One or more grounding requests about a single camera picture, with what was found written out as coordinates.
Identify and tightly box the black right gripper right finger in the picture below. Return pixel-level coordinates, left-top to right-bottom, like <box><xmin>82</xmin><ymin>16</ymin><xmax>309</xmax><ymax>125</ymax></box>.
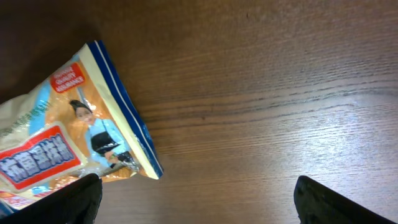
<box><xmin>294</xmin><ymin>175</ymin><xmax>395</xmax><ymax>224</ymax></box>

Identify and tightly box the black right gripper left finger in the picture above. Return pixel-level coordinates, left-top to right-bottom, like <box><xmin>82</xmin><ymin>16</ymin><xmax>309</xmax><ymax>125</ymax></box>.
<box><xmin>1</xmin><ymin>174</ymin><xmax>103</xmax><ymax>224</ymax></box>

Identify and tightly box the yellow snack bag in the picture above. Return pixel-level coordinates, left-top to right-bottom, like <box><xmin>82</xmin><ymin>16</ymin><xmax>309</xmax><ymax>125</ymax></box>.
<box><xmin>1</xmin><ymin>40</ymin><xmax>164</xmax><ymax>217</ymax></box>

